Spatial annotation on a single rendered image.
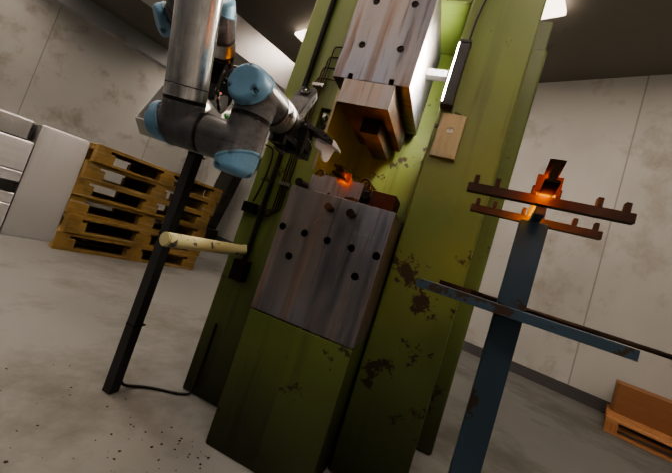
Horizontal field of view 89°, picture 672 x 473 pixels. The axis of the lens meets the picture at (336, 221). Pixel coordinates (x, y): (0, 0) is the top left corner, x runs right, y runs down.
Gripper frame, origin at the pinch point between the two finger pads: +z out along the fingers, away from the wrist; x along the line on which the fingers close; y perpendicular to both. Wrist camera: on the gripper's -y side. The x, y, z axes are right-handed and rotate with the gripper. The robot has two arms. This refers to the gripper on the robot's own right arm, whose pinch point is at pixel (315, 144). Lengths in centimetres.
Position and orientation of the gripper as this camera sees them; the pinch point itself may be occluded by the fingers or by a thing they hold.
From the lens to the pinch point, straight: 94.7
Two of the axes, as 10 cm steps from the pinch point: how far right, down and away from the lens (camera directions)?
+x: 9.1, 2.7, -3.1
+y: -3.1, 9.5, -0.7
